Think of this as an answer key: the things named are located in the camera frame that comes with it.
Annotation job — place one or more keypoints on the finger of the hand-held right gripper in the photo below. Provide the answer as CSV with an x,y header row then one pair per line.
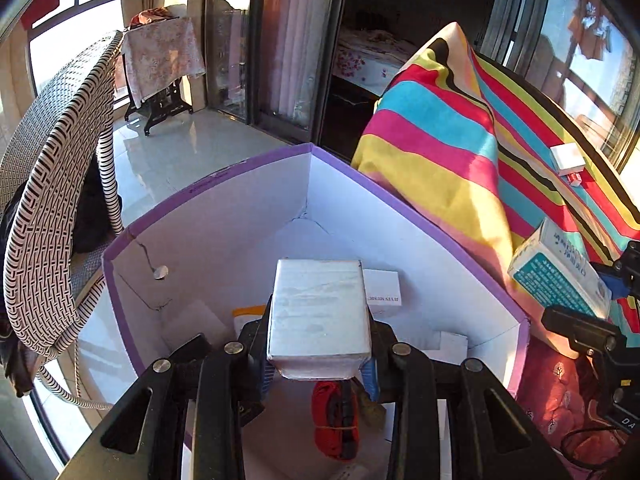
x,y
580,327
612,282

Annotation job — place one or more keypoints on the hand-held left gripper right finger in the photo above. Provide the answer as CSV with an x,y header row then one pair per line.
x,y
371,382

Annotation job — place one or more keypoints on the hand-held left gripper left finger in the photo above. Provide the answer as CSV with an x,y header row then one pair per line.
x,y
252,355

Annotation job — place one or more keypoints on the small white packet orange print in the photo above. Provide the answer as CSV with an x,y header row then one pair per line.
x,y
247,316

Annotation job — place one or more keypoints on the teal and white box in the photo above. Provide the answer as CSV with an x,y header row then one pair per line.
x,y
550,275

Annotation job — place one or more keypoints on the plain white box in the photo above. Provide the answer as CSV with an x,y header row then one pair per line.
x,y
320,310

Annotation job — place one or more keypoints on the purple-edged white cardboard box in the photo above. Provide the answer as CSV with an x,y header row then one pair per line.
x,y
225,220

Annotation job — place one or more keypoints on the pink floral quilt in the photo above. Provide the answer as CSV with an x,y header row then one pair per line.
x,y
550,400

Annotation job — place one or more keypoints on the white box with black lettering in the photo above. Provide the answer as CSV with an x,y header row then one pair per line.
x,y
382,292

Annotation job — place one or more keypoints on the pink and white box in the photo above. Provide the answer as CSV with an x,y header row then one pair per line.
x,y
576,180

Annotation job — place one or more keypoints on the large white box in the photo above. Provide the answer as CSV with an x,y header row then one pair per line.
x,y
567,158

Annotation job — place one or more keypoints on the multicoloured striped cloth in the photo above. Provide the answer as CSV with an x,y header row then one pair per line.
x,y
450,160

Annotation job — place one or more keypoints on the black iron table stand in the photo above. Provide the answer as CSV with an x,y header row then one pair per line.
x,y
160,110

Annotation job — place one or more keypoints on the black and white wicker chair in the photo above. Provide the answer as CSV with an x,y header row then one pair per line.
x,y
55,160

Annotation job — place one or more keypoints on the bed with floral sheet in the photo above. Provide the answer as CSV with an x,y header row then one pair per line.
x,y
370,55

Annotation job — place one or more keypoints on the pink sheer curtain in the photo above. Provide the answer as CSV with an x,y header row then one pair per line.
x,y
295,35

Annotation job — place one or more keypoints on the orange cloth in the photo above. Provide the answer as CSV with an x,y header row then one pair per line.
x,y
150,16

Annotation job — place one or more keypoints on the red hanging cloth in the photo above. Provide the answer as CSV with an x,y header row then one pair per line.
x,y
45,0

